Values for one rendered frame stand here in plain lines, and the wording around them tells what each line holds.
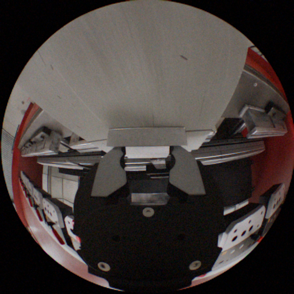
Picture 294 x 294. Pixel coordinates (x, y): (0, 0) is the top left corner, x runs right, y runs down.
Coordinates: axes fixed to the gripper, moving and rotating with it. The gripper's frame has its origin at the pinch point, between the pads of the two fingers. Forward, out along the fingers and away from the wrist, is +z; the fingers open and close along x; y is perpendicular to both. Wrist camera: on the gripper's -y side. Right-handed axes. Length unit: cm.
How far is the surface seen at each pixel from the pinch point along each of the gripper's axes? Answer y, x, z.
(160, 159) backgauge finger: 9.0, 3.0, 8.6
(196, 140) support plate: 0.6, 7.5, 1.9
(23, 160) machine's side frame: 42, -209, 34
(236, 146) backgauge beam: 14, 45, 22
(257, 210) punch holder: 11.2, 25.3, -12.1
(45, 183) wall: 373, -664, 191
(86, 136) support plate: -1.1, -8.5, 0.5
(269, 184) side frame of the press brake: 33, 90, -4
